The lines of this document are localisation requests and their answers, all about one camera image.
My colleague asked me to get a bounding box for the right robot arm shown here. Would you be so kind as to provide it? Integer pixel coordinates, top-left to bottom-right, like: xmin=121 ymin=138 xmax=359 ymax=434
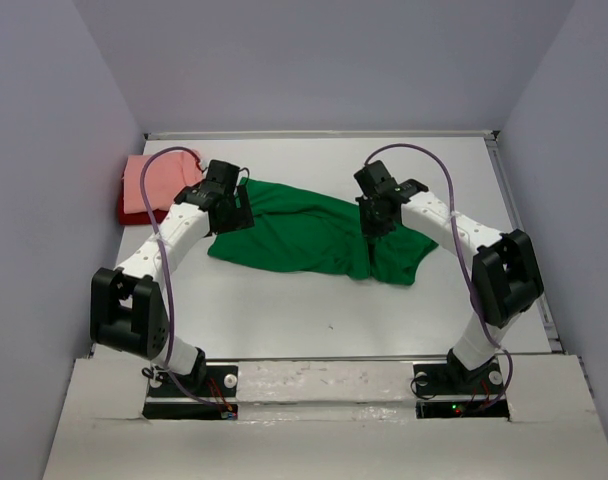
xmin=354 ymin=161 xmax=544 ymax=400

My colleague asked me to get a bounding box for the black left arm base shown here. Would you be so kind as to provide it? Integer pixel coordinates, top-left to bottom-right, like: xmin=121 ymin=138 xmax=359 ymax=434
xmin=141 ymin=362 xmax=239 ymax=421

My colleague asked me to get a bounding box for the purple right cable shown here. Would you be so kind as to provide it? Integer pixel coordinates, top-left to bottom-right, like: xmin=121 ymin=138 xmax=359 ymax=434
xmin=362 ymin=143 xmax=515 ymax=414

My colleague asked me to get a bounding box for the pink t shirt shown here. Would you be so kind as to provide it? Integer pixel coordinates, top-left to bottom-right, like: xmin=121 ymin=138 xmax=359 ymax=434
xmin=121 ymin=150 xmax=203 ymax=215

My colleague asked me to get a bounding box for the green t shirt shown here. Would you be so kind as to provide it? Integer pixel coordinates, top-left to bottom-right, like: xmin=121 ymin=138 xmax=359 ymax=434
xmin=208 ymin=179 xmax=437 ymax=286

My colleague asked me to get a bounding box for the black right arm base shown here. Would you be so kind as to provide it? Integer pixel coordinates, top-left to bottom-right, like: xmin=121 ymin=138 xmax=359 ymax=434
xmin=409 ymin=362 xmax=510 ymax=420

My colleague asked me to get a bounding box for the dark red t shirt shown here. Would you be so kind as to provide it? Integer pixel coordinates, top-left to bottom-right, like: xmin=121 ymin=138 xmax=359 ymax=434
xmin=116 ymin=193 xmax=168 ymax=226

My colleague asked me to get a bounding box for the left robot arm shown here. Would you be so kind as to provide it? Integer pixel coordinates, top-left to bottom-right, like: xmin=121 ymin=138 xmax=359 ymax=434
xmin=90 ymin=160 xmax=254 ymax=395

